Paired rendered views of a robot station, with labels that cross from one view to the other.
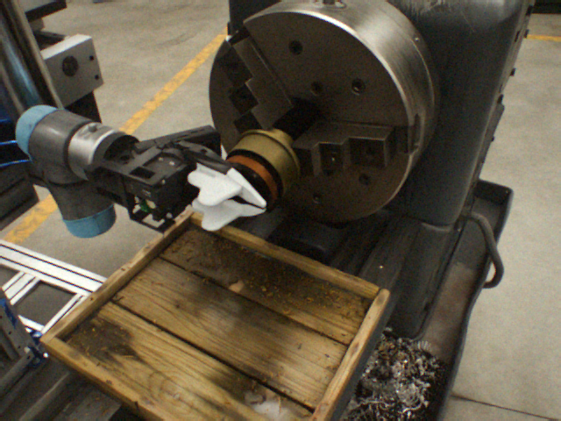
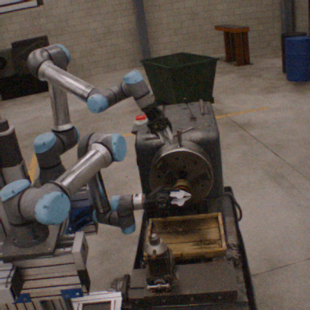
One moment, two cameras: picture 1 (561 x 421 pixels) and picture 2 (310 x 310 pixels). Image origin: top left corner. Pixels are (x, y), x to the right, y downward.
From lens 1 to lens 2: 1.27 m
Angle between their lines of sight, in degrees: 26
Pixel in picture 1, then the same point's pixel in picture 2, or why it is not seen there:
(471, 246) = (227, 210)
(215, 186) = (178, 194)
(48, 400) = not seen: hidden behind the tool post
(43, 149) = (123, 205)
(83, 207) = (131, 221)
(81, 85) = not seen: hidden behind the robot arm
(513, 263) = (242, 222)
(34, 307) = not seen: outside the picture
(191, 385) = (189, 248)
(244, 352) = (195, 238)
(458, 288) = (230, 224)
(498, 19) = (216, 138)
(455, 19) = (206, 140)
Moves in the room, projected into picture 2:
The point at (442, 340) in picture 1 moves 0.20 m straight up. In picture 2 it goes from (234, 239) to (233, 212)
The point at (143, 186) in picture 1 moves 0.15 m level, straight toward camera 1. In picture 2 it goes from (163, 200) to (190, 209)
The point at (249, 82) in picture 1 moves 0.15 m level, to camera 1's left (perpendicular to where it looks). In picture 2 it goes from (169, 170) to (141, 180)
